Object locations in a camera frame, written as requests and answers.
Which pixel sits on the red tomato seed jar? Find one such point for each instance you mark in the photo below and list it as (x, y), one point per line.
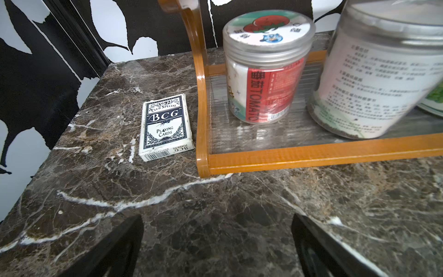
(265, 54)

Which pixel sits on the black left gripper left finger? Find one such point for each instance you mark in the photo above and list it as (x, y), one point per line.
(115, 255)

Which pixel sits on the orange wooden glass shelf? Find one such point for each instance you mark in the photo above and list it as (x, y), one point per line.
(284, 158)

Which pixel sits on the white label seed jar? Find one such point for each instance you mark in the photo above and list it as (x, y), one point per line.
(383, 59)

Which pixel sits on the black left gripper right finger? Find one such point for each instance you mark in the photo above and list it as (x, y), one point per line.
(323, 255)

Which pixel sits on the green label seed jar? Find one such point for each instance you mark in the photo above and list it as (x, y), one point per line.
(433, 102)

